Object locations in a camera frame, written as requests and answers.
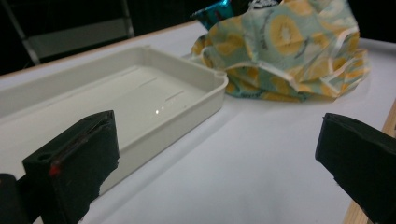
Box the shiny blue foil wrapper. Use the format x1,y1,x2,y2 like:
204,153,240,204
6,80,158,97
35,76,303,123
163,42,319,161
190,0,235,31

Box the white plastic tray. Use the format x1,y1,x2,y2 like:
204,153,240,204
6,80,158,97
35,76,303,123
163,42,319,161
0,45,229,195

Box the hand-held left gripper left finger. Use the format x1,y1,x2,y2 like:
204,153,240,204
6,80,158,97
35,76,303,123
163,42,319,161
21,109,120,224

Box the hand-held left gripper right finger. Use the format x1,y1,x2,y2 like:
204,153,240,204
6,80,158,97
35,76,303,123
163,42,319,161
315,112,396,224

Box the lemon print wrapper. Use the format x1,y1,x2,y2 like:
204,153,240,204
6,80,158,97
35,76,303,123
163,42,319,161
190,0,371,103

